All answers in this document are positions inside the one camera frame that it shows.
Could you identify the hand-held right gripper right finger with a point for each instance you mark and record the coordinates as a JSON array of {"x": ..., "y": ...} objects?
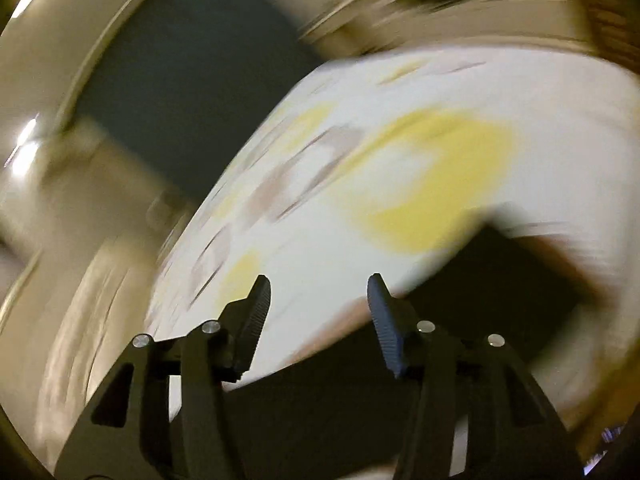
[{"x": 387, "y": 332}]

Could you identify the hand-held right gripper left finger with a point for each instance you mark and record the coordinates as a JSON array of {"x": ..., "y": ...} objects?
[{"x": 256, "y": 317}]

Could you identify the black pants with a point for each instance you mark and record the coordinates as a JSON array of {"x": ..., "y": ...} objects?
[{"x": 500, "y": 285}]

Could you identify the printed white bed sheet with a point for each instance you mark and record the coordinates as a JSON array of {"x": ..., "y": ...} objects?
[{"x": 350, "y": 135}]

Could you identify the dark teal curtain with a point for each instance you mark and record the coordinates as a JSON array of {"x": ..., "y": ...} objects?
[{"x": 200, "y": 70}]

